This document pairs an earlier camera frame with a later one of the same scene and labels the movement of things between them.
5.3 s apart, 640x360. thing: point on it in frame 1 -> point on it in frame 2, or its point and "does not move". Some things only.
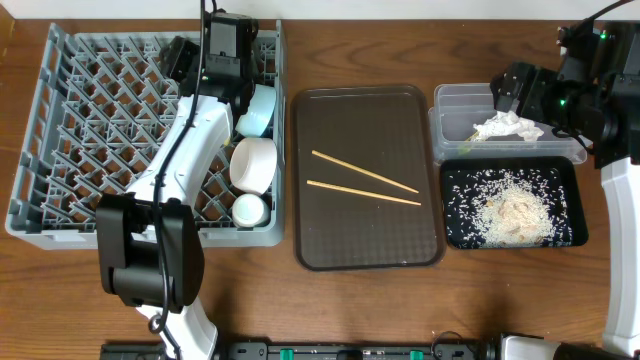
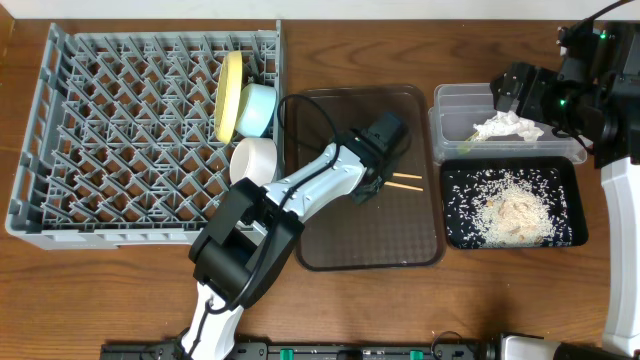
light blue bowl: (259, 112) does not move
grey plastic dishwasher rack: (100, 105) does not move
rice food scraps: (507, 208) does not move
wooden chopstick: (346, 164) -> (398, 174)
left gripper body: (245, 95) -> (373, 183)
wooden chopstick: (362, 192) -> (403, 186)
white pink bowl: (253, 164) does not move
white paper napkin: (505, 122) does not move
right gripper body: (543, 98) does not move
